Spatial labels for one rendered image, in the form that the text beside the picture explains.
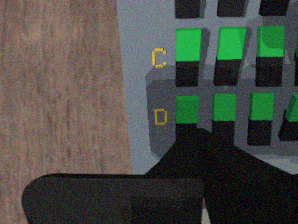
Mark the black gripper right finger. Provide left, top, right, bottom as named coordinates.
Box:
left=195, top=128, right=298, bottom=224

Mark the grey switch panel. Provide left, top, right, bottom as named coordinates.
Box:
left=116, top=0, right=298, bottom=175

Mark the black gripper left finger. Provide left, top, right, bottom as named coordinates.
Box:
left=21, top=128, right=204, bottom=224

